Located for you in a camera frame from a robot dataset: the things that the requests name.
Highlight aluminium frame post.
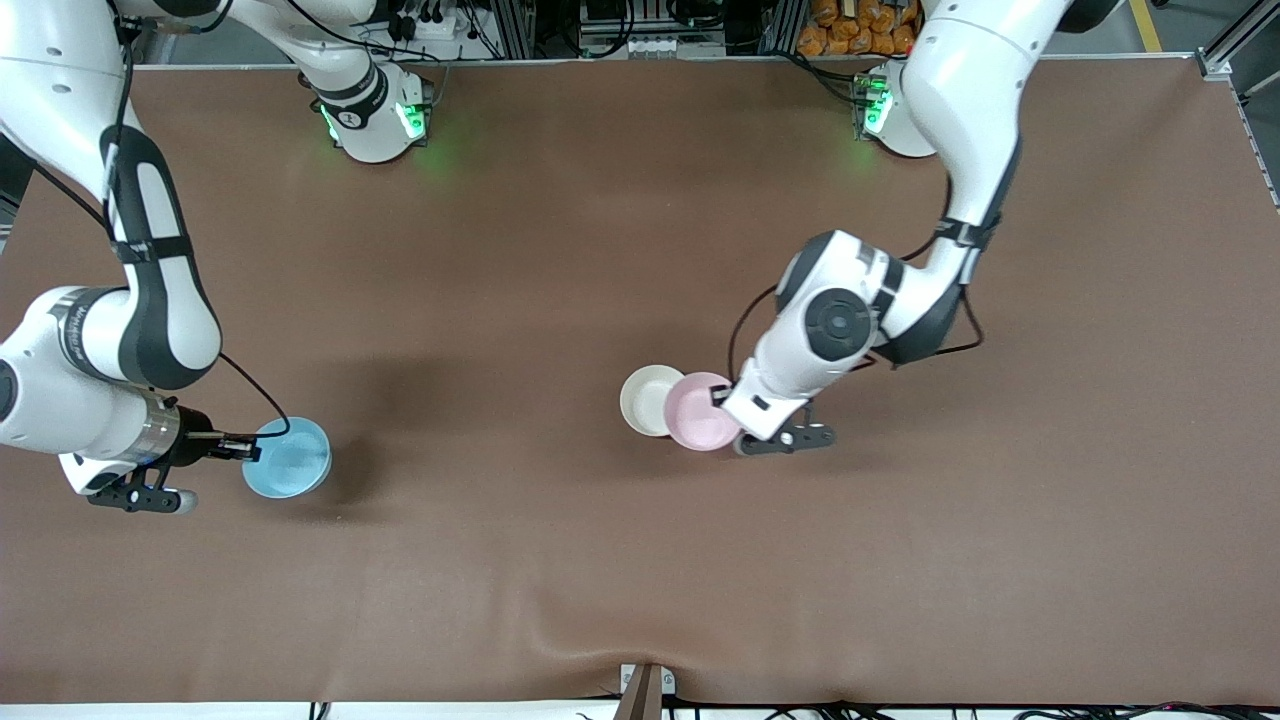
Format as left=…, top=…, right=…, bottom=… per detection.
left=490, top=0, right=537, bottom=59
left=765, top=0, right=807, bottom=56

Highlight brown table cloth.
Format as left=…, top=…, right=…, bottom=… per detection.
left=0, top=55, right=1280, bottom=707

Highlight white bowl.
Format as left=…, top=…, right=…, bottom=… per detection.
left=619, top=365, right=687, bottom=438

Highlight brown wooden post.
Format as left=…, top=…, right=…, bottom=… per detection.
left=614, top=665, right=663, bottom=720

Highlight grey metal bracket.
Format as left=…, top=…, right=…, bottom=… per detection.
left=620, top=663, right=677, bottom=697

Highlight blue bowl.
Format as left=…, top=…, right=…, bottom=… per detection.
left=241, top=416, right=332, bottom=499

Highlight orange lumpy items pile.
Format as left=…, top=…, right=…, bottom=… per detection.
left=797, top=0, right=921, bottom=57

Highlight white connector block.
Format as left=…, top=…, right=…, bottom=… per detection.
left=625, top=35, right=727, bottom=59

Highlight aluminium frame rail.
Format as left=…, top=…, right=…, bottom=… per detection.
left=1197, top=0, right=1280, bottom=209

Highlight white power strip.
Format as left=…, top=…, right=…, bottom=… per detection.
left=385, top=8, right=473, bottom=47

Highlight black electronics box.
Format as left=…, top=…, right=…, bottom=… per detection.
left=580, top=0, right=693, bottom=37

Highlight pink bowl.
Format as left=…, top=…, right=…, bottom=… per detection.
left=664, top=372, right=744, bottom=452

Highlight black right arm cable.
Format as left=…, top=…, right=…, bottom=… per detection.
left=30, top=0, right=293, bottom=446

